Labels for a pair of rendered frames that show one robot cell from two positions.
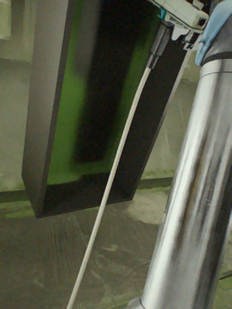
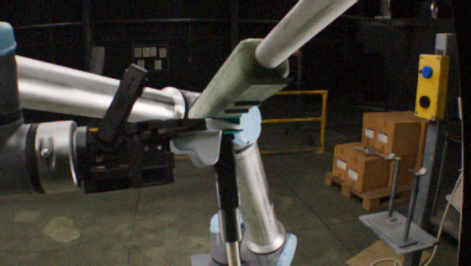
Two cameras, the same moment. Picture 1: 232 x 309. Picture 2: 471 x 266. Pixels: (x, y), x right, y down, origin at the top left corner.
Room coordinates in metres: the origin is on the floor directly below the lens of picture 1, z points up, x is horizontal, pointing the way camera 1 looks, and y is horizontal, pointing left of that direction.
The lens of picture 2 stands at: (1.30, 0.05, 1.53)
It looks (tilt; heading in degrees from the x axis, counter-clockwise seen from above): 13 degrees down; 196
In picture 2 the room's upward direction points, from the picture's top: straight up
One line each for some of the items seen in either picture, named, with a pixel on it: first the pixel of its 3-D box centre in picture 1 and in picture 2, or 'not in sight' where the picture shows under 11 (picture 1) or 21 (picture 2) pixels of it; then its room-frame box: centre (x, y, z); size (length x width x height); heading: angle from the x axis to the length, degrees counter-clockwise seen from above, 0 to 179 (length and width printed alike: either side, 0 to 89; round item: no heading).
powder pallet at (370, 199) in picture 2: not in sight; (384, 182); (-2.47, 0.79, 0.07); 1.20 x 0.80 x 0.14; 126
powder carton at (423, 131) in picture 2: not in sight; (424, 133); (-2.54, 1.20, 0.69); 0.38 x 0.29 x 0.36; 124
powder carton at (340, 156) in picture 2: not in sight; (353, 161); (-2.42, 0.38, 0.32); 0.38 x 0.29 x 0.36; 127
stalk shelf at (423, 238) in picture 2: not in sight; (397, 231); (-0.04, 0.41, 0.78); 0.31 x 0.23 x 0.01; 29
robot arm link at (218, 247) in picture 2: not in sight; (231, 235); (0.23, -0.29, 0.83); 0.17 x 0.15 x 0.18; 75
